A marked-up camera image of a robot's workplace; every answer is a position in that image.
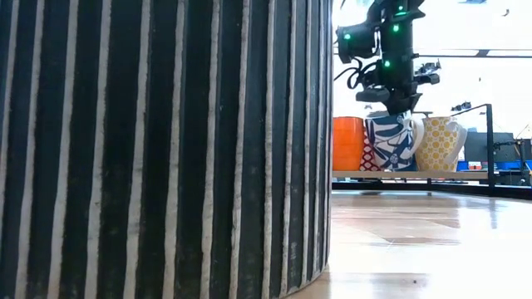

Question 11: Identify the red white patterned mug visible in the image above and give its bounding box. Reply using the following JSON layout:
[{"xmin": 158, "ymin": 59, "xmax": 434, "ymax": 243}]
[{"xmin": 358, "ymin": 131, "xmax": 382, "ymax": 173}]

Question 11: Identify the black box monitor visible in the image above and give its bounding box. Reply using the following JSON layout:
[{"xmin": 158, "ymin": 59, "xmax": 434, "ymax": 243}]
[{"xmin": 463, "ymin": 131, "xmax": 516, "ymax": 164}]

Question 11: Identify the orange mug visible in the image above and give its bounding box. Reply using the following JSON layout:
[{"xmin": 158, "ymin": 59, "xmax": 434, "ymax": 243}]
[{"xmin": 332, "ymin": 116, "xmax": 367, "ymax": 173}]

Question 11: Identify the wooden shelf black frame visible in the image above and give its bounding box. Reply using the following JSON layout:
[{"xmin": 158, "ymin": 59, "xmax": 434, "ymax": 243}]
[{"xmin": 332, "ymin": 102, "xmax": 496, "ymax": 196}]

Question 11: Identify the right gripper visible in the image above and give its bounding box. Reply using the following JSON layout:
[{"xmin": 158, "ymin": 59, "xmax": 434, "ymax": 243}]
[{"xmin": 356, "ymin": 16, "xmax": 423, "ymax": 116}]

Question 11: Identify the potted plant black striped pot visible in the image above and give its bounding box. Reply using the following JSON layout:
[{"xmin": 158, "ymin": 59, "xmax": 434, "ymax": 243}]
[{"xmin": 0, "ymin": 0, "xmax": 335, "ymax": 299}]

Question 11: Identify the black rig frame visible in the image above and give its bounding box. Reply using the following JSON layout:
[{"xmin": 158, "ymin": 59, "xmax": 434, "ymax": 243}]
[{"xmin": 332, "ymin": 181, "xmax": 532, "ymax": 201}]

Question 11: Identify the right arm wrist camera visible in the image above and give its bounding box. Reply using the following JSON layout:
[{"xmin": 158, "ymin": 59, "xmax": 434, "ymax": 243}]
[{"xmin": 335, "ymin": 22, "xmax": 382, "ymax": 63}]

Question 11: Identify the blue white floral mug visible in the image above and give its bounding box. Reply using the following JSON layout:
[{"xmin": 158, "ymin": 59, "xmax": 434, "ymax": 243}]
[{"xmin": 364, "ymin": 110, "xmax": 426, "ymax": 173}]

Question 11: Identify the black camera cable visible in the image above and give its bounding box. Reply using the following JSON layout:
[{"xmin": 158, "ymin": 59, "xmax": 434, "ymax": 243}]
[{"xmin": 333, "ymin": 57, "xmax": 382, "ymax": 91}]

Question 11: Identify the yellow dotted mug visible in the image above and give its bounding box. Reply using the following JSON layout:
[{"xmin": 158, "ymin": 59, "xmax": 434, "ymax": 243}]
[{"xmin": 414, "ymin": 115, "xmax": 469, "ymax": 173}]

